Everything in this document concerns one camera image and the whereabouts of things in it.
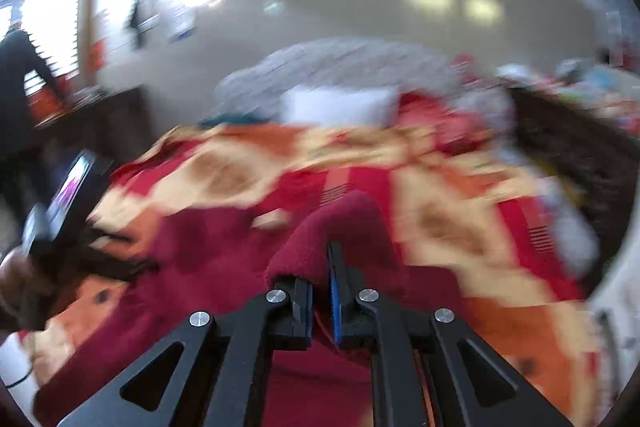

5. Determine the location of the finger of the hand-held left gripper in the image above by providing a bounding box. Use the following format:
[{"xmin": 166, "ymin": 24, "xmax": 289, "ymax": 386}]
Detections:
[
  {"xmin": 85, "ymin": 222, "xmax": 133, "ymax": 244},
  {"xmin": 55, "ymin": 247, "xmax": 161, "ymax": 283}
]

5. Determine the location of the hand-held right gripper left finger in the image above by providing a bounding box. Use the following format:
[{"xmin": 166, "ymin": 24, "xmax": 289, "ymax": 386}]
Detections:
[{"xmin": 55, "ymin": 276, "xmax": 315, "ymax": 427}]

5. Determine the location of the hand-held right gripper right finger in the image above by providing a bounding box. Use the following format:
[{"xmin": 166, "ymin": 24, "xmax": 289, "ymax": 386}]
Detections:
[{"xmin": 326, "ymin": 241, "xmax": 576, "ymax": 427}]

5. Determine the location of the maroon fleece garment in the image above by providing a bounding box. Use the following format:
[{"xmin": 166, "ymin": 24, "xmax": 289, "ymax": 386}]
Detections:
[{"xmin": 35, "ymin": 192, "xmax": 466, "ymax": 427}]

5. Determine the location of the person's left hand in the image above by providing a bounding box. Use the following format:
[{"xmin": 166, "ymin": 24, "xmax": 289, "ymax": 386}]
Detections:
[{"xmin": 0, "ymin": 252, "xmax": 53, "ymax": 333}]

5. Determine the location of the dark wooden cabinet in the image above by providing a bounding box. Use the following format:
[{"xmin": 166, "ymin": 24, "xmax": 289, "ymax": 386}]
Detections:
[{"xmin": 35, "ymin": 87, "xmax": 151, "ymax": 168}]

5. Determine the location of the red orange cream printed blanket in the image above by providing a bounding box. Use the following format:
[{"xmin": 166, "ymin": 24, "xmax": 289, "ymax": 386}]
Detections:
[{"xmin": 20, "ymin": 122, "xmax": 601, "ymax": 427}]

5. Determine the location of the teal cloth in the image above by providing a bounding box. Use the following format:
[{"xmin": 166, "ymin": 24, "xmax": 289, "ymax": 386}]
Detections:
[{"xmin": 200, "ymin": 112, "xmax": 271, "ymax": 128}]

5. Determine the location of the white pillow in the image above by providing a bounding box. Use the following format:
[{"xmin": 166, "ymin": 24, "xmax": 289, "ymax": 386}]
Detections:
[{"xmin": 280, "ymin": 87, "xmax": 401, "ymax": 128}]

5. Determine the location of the dark hanging cloth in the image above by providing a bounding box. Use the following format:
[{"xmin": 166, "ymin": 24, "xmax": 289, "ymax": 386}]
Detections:
[{"xmin": 127, "ymin": 0, "xmax": 151, "ymax": 48}]

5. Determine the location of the window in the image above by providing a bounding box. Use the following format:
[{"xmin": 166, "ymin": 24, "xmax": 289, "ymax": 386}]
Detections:
[{"xmin": 0, "ymin": 0, "xmax": 101, "ymax": 108}]

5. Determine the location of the red pillow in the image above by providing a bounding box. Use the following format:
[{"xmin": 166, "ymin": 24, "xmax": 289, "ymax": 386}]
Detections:
[{"xmin": 400, "ymin": 92, "xmax": 493, "ymax": 150}]

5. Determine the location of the floral grey quilt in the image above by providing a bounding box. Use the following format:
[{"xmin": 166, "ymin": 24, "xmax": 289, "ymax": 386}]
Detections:
[{"xmin": 215, "ymin": 38, "xmax": 466, "ymax": 118}]

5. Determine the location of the pile of plastic bags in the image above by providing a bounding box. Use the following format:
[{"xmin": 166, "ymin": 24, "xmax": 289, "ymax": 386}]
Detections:
[{"xmin": 495, "ymin": 52, "xmax": 640, "ymax": 122}]

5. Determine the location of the wall calendar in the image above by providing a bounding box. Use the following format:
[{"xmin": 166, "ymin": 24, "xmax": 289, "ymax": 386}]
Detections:
[{"xmin": 160, "ymin": 0, "xmax": 221, "ymax": 42}]

